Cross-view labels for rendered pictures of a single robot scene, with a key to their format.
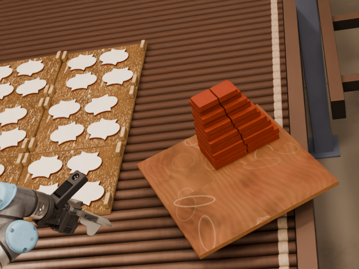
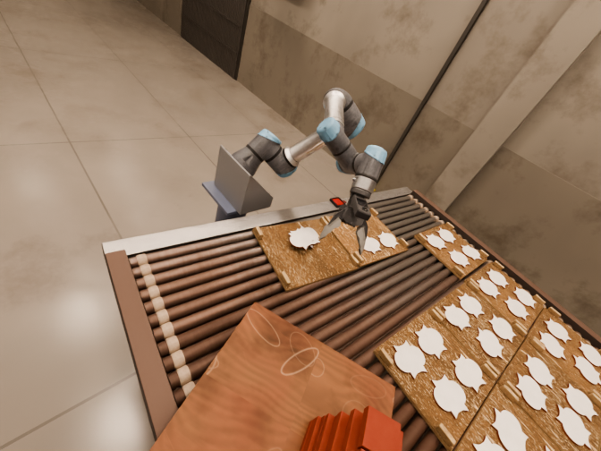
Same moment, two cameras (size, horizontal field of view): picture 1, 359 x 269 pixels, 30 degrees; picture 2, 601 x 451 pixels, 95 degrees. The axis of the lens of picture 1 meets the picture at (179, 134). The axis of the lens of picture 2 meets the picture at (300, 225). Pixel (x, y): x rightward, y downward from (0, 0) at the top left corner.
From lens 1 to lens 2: 177 cm
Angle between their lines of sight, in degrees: 81
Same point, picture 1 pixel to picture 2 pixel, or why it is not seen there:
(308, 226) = (161, 420)
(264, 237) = not seen: hidden behind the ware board
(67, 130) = (513, 435)
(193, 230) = (277, 325)
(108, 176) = (414, 390)
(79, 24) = not seen: outside the picture
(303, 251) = (158, 378)
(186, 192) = (317, 369)
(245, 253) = not seen: hidden behind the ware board
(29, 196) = (364, 167)
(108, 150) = (453, 430)
